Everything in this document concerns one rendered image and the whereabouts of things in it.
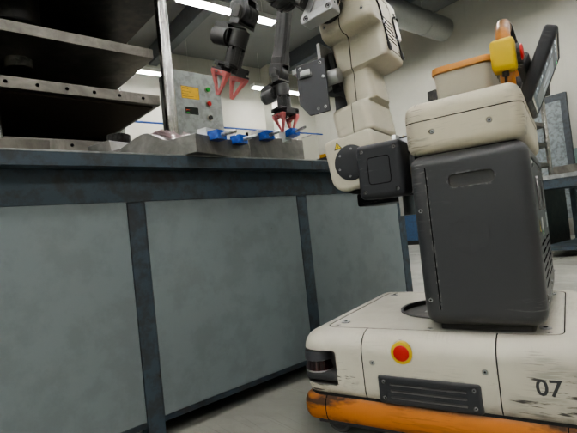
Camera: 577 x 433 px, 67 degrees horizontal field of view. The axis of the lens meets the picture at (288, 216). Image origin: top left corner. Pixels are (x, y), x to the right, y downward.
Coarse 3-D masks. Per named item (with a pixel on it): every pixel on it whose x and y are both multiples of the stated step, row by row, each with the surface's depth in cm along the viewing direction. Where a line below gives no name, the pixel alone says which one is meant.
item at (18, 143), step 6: (0, 138) 114; (6, 138) 115; (12, 138) 116; (18, 138) 117; (0, 144) 114; (6, 144) 115; (12, 144) 116; (18, 144) 117; (24, 144) 118; (30, 144) 118; (36, 144) 119; (42, 144) 120; (48, 144) 121
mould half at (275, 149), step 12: (252, 144) 153; (264, 144) 156; (276, 144) 160; (288, 144) 164; (300, 144) 168; (252, 156) 152; (264, 156) 156; (276, 156) 160; (288, 156) 164; (300, 156) 167
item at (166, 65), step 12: (156, 0) 217; (156, 12) 217; (156, 24) 217; (168, 36) 218; (168, 48) 217; (168, 60) 216; (168, 72) 216; (168, 84) 215; (168, 96) 215; (168, 108) 215; (168, 120) 215; (120, 132) 266
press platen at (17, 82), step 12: (0, 84) 174; (12, 84) 177; (24, 84) 180; (36, 84) 184; (48, 84) 186; (60, 84) 189; (72, 84) 192; (72, 96) 194; (84, 96) 195; (96, 96) 198; (108, 96) 202; (120, 96) 207; (132, 96) 210; (144, 96) 214; (156, 96) 218
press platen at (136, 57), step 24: (0, 24) 178; (24, 24) 184; (0, 48) 194; (24, 48) 196; (48, 48) 199; (72, 48) 201; (96, 48) 204; (120, 48) 211; (144, 48) 219; (0, 72) 219; (48, 72) 225; (72, 72) 228; (96, 72) 232; (120, 72) 235
